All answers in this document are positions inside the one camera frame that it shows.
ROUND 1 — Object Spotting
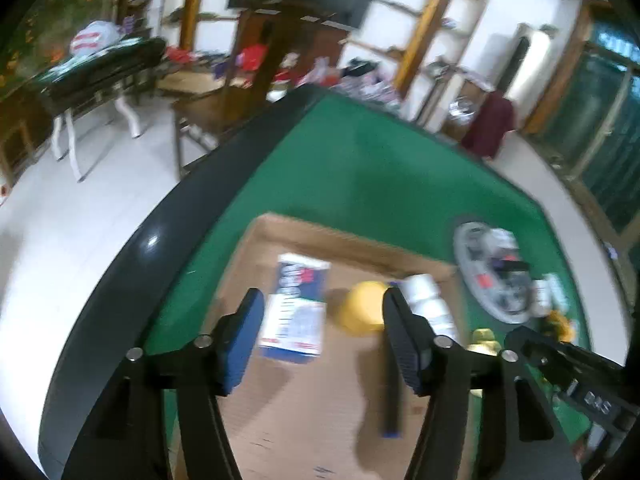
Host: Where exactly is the silver metal pot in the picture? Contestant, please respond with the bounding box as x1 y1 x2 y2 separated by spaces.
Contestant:
446 96 477 122

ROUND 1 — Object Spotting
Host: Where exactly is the maroon cloth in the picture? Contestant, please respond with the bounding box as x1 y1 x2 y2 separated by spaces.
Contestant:
460 90 516 161

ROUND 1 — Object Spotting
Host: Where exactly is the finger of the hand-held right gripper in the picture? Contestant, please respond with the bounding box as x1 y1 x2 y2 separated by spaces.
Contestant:
504 325 593 388

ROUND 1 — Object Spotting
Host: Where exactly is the yellow and black toy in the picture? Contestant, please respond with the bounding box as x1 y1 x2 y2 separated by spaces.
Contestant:
544 310 577 343

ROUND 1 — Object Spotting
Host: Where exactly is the red cloth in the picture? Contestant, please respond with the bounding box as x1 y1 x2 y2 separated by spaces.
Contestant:
235 42 269 72

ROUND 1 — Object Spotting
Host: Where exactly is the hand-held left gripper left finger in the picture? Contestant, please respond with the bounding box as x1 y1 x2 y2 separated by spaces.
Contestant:
60 287 266 480

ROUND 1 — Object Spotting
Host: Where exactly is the brown cardboard box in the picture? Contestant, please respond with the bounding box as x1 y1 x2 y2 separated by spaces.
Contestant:
165 212 483 480

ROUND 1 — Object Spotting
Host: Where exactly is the yellow round object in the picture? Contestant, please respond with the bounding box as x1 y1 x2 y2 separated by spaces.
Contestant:
334 280 392 336

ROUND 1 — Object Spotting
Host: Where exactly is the white and blue carton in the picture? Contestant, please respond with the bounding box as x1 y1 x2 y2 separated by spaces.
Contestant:
257 252 332 364

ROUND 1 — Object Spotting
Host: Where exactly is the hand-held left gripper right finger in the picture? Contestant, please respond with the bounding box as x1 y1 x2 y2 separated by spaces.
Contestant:
382 287 583 480

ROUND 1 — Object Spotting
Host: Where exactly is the round grey control panel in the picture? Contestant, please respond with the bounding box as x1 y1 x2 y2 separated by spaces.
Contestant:
452 216 542 325

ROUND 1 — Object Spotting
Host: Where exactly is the small yellow toy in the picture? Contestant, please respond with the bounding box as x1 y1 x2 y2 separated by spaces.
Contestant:
467 327 502 357

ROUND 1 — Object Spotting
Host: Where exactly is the black table with white legs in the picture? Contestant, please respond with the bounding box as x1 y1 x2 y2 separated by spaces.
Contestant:
36 37 167 182

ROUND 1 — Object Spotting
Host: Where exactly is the green glass window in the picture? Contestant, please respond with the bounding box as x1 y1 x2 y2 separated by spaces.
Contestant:
522 0 640 248

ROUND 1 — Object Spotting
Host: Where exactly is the dark blue pen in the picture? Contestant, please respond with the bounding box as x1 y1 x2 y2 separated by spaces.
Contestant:
381 355 404 439

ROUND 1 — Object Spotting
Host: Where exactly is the green felt mahjong table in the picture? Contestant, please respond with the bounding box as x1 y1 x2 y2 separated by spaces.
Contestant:
37 82 631 480

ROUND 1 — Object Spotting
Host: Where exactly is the floral patterned cloth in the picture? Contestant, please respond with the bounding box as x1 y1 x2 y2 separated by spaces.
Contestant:
340 60 403 108

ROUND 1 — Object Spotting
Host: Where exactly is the wooden armchair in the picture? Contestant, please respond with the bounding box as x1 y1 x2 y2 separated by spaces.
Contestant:
157 7 283 178

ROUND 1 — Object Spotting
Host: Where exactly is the white plastic bag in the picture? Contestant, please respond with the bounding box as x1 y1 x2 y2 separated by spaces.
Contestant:
69 20 122 57

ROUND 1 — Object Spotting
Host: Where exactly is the small white box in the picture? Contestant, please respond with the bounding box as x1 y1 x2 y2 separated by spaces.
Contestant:
532 274 569 312

